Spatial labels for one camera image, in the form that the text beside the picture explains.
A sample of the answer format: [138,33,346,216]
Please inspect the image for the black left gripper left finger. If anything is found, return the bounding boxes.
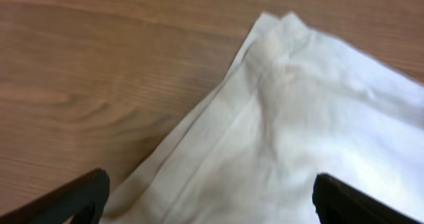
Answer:
[1,168,110,224]

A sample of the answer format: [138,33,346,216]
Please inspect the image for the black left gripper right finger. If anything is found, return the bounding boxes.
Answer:
[312,173,420,224]

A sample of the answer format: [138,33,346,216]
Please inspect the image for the beige shorts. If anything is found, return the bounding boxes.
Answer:
[101,13,423,223]

